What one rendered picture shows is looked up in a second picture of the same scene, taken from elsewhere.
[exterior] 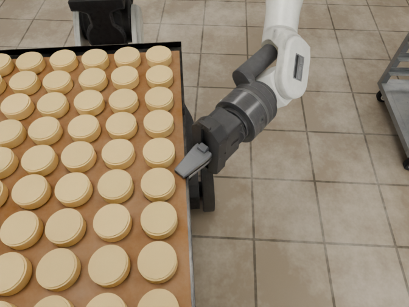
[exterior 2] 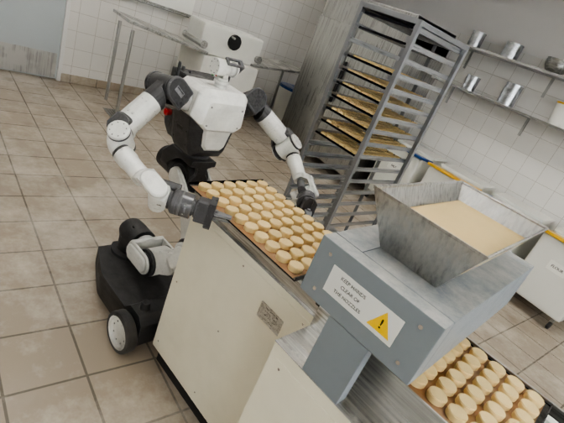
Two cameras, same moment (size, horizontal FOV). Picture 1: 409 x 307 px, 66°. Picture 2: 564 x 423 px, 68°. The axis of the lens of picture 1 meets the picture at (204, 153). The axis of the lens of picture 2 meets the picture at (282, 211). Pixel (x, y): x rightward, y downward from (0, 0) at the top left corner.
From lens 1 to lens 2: 1.51 m
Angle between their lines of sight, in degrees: 48
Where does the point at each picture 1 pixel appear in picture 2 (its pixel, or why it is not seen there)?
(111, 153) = (287, 211)
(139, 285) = not seen: hidden behind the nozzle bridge
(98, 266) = (317, 236)
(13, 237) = (289, 232)
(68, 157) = (276, 213)
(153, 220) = (317, 226)
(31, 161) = (267, 215)
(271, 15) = (296, 168)
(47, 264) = (305, 237)
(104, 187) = (296, 220)
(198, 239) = not seen: hidden behind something
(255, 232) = not seen: hidden behind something
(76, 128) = (268, 206)
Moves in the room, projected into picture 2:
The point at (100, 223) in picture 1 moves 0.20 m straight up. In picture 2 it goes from (306, 227) to (326, 180)
